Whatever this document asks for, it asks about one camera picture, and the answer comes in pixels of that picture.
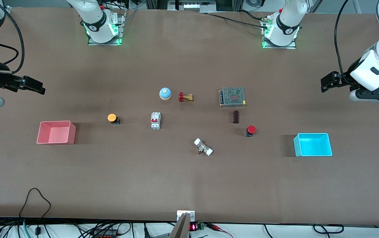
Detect white circuit breaker red switches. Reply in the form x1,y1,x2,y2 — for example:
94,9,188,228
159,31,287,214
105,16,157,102
150,112,161,130

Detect yellow push button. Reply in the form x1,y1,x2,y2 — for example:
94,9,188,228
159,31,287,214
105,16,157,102
107,113,121,126

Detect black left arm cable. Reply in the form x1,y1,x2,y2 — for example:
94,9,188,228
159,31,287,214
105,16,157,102
334,0,353,84

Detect black cable to arm base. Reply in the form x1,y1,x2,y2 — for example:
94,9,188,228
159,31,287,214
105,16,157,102
196,9,272,27

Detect pink plastic box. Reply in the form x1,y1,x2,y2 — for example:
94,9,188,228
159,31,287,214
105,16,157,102
37,120,77,145

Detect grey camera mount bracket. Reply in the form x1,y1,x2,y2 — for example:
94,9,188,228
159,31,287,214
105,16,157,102
169,210,196,238

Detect metal mesh power supply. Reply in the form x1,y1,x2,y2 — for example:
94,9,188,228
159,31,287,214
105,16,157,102
219,87,247,108

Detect black looped cable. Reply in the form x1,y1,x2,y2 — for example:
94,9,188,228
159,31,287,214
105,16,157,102
18,188,52,236

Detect cyan plastic box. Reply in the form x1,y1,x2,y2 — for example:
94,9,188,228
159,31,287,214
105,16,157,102
293,133,333,157

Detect metal valve white ends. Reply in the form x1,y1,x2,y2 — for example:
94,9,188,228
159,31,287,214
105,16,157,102
193,138,214,157

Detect black coiled cable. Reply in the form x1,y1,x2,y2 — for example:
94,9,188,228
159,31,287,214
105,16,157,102
312,224,345,235

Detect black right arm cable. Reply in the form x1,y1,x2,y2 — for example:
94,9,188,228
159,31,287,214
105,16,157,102
0,0,25,74

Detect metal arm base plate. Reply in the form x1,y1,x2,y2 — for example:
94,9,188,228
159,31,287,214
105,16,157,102
261,16,297,50
87,9,126,46

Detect aluminium frame rack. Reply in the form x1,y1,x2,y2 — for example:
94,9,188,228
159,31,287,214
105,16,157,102
145,0,244,12

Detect red clip lead wire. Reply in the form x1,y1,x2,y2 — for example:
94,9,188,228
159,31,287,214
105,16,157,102
205,223,234,238

